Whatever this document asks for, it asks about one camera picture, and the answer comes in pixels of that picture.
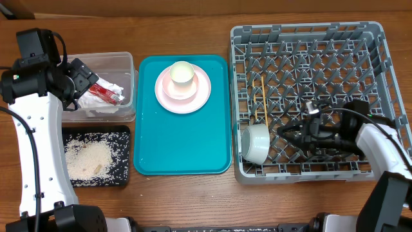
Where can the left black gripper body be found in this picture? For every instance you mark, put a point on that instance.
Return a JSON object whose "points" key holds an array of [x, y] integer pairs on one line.
{"points": [[82, 77]]}

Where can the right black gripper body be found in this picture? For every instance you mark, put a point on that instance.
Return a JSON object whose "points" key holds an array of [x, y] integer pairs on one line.
{"points": [[322, 135]]}

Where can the white napkin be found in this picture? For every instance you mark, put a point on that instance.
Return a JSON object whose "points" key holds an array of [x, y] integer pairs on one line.
{"points": [[89, 100]]}

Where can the red ketchup packet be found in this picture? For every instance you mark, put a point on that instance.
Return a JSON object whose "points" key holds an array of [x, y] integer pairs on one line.
{"points": [[106, 95]]}

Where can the grey bowl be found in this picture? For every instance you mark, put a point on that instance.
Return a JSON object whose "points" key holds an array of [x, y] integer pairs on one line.
{"points": [[255, 143]]}

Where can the wooden chopstick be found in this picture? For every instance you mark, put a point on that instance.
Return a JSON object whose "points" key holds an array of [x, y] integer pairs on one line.
{"points": [[264, 100], [254, 101]]}

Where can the white rice pile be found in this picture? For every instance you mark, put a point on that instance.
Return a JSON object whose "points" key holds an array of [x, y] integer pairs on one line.
{"points": [[88, 159]]}

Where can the pale green cup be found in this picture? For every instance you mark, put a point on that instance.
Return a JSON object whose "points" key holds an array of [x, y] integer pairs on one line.
{"points": [[182, 75]]}

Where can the large pink plate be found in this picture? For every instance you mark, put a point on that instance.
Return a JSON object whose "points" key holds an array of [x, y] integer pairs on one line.
{"points": [[189, 105]]}

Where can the small pink saucer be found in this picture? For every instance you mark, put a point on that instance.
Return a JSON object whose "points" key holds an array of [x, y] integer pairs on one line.
{"points": [[177, 92]]}

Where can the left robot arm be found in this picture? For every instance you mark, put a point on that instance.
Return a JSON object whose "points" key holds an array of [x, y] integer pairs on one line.
{"points": [[37, 95]]}

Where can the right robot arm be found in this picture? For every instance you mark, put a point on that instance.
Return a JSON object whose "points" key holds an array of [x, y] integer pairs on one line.
{"points": [[353, 129]]}

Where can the grey dishwasher rack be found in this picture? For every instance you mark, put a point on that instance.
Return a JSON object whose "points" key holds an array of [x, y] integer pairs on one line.
{"points": [[327, 62]]}

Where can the clear plastic bin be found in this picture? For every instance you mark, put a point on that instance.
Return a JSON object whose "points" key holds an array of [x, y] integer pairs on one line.
{"points": [[117, 68]]}

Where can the black plastic tray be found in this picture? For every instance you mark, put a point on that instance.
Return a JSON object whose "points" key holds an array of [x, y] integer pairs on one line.
{"points": [[122, 129]]}

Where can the teal plastic tray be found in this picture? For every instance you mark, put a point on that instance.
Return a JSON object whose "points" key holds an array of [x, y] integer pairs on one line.
{"points": [[196, 143]]}

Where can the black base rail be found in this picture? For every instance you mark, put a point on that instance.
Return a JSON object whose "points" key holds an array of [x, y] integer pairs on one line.
{"points": [[299, 227]]}

